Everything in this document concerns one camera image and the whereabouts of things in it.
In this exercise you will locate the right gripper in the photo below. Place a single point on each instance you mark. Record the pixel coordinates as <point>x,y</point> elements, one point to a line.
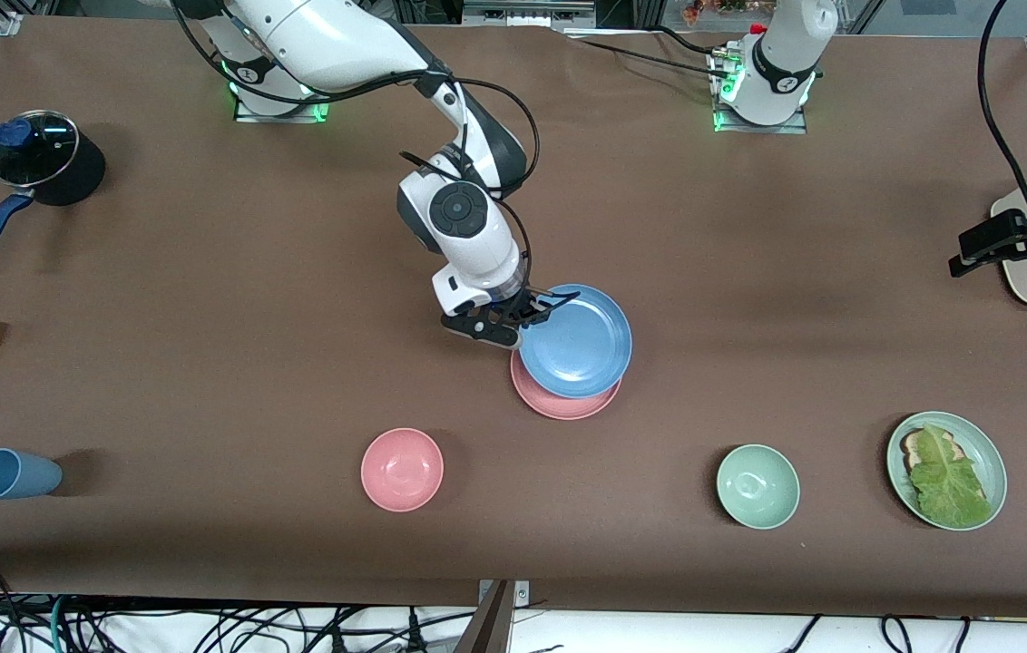
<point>523,303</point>

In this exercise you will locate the blue plate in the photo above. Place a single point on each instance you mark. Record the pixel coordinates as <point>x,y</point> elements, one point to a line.
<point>579,345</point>

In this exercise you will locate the pink plate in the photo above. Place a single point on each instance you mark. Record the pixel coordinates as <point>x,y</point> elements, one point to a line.
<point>559,406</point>

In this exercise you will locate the pink bowl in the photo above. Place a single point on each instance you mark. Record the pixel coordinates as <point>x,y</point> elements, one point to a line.
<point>402,470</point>

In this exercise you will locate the toast slice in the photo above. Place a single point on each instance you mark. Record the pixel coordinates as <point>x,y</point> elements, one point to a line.
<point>913,444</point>

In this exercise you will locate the green plate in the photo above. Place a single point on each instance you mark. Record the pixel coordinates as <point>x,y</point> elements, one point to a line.
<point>990,462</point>

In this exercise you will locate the brown table cover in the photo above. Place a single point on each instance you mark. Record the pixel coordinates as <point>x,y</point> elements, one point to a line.
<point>296,272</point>

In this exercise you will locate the green lettuce leaf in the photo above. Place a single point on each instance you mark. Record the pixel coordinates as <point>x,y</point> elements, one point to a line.
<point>949,485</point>

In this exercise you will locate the green bowl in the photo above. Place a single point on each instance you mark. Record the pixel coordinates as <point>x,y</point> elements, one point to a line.
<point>758,486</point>

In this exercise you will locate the grey metal device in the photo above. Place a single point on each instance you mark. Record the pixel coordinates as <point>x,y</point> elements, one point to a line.
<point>527,11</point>

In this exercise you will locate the glass lid with blue knob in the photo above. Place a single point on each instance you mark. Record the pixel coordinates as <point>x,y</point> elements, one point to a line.
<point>33,154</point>

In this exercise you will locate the blue cup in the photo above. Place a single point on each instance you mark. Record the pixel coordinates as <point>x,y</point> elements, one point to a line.
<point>10,474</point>

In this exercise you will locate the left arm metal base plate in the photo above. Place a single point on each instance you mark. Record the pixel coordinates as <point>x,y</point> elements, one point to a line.
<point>754,129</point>

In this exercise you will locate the small metal bracket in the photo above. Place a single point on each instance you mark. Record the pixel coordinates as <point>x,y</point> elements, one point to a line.
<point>523,594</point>

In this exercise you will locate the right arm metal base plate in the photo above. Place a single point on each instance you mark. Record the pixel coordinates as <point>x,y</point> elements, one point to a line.
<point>323,111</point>

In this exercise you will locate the brown wooden post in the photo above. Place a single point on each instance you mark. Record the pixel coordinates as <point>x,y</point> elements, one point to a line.
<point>488,626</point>

